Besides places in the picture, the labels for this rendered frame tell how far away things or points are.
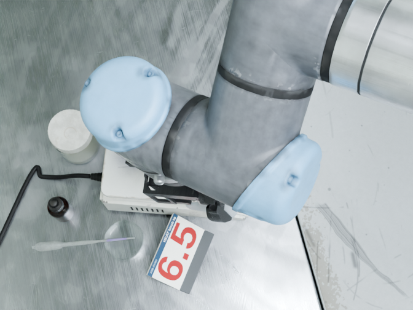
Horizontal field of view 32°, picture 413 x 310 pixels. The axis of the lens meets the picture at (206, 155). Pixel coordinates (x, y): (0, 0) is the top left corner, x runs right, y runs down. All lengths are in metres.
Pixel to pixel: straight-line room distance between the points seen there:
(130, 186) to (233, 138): 0.43
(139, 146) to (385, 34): 0.21
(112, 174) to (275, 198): 0.45
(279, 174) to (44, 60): 0.65
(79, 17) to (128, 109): 0.59
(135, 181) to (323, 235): 0.28
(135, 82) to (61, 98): 0.53
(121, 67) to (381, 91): 0.21
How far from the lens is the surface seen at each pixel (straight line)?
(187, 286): 1.01
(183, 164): 0.57
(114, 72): 0.58
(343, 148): 1.07
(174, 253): 1.00
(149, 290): 1.02
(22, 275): 1.05
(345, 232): 1.04
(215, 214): 0.79
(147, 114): 0.56
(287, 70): 0.52
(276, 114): 0.53
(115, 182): 0.96
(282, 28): 0.51
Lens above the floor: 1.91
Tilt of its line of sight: 75 degrees down
